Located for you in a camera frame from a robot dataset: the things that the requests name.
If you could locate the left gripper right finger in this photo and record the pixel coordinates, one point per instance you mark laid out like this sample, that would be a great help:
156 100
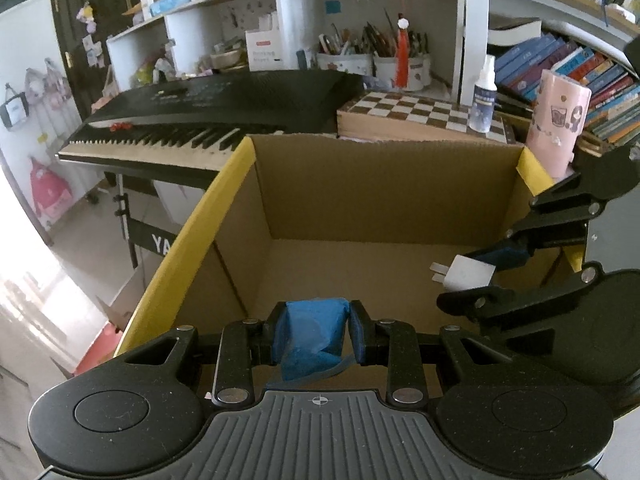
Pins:
394 345

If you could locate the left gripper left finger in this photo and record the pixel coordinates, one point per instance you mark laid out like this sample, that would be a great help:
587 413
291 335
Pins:
243 345

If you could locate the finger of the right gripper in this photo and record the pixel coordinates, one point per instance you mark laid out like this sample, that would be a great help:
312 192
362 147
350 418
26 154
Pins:
501 307
557 217

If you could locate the white power adapter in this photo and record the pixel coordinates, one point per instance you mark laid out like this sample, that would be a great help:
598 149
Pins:
464 273

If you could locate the blue cloth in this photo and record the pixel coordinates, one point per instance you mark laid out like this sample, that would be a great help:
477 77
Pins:
308 342

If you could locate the pink cylindrical container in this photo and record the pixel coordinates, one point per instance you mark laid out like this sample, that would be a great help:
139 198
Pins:
559 116

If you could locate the row of leaning books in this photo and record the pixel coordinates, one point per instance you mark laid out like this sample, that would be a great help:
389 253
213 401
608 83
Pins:
612 120

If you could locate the yellow cardboard box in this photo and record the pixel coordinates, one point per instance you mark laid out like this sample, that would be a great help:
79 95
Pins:
303 217

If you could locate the white spray bottle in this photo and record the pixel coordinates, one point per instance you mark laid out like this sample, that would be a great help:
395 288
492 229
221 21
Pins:
484 98

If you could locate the white pen holder cup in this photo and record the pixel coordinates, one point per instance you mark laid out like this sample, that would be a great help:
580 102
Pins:
385 69

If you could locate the wooden chess board box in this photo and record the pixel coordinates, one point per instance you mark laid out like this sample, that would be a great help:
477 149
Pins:
389 116

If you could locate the red tassel ornament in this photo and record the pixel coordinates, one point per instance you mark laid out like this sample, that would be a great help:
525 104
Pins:
402 53

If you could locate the black electronic keyboard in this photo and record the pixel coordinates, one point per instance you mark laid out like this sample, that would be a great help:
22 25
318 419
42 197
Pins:
185 131

